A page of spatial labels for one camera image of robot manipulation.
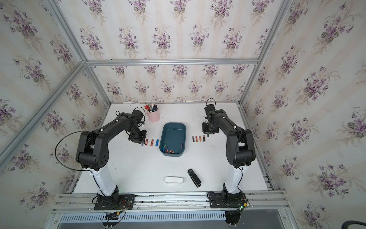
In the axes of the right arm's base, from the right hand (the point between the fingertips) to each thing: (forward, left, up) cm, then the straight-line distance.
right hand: (209, 132), depth 95 cm
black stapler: (-30, +10, -3) cm, 32 cm away
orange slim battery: (-2, +8, -6) cm, 10 cm away
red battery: (-6, +39, -5) cm, 40 cm away
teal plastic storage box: (-3, +25, -6) cm, 26 cm away
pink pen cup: (+13, +40, 0) cm, 42 cm away
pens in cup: (+18, +40, +4) cm, 44 cm away
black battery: (-2, +11, -6) cm, 12 cm away
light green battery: (-3, +1, 0) cm, 3 cm away
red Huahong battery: (-6, +43, -5) cm, 43 cm away
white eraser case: (-30, +22, -3) cm, 37 cm away
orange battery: (-2, +5, -6) cm, 8 cm away
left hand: (-8, +42, -1) cm, 43 cm away
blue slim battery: (-7, +45, -6) cm, 46 cm away
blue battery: (-6, +35, -5) cm, 36 cm away
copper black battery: (-2, +3, -6) cm, 7 cm away
